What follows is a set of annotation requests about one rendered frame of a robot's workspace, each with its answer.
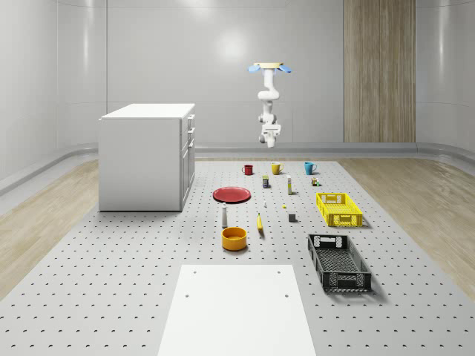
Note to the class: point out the white board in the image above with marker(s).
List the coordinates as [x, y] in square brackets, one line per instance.
[237, 315]

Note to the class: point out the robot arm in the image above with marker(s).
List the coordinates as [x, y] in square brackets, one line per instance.
[268, 94]

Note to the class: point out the banana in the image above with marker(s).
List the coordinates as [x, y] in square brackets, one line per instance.
[260, 222]

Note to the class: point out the blue mug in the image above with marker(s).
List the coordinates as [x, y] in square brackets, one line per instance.
[309, 168]

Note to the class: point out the yellow bowl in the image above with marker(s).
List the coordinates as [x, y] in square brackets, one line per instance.
[234, 242]

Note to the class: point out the white cabinet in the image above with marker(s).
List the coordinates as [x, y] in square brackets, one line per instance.
[141, 163]

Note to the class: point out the yellow basket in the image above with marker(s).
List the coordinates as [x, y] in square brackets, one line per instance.
[339, 217]

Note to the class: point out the small white bottle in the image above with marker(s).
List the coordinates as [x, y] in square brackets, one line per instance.
[224, 217]

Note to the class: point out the yellow mug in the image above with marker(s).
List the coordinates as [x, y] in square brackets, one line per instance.
[276, 169]

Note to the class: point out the red mug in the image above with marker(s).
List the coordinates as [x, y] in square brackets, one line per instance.
[247, 170]

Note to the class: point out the puzzle cube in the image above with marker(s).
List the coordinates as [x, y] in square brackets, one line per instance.
[315, 181]

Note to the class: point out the flat-sided can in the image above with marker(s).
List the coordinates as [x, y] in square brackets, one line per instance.
[265, 182]

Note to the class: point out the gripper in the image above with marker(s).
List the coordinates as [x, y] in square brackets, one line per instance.
[271, 130]

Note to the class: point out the dark grey basket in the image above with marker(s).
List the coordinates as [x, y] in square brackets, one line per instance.
[345, 282]

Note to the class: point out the grey cube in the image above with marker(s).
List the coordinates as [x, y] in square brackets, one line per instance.
[292, 218]

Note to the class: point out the yellow and white box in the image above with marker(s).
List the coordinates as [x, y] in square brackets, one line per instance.
[289, 185]

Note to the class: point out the red plate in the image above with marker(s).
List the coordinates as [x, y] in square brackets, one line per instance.
[232, 194]

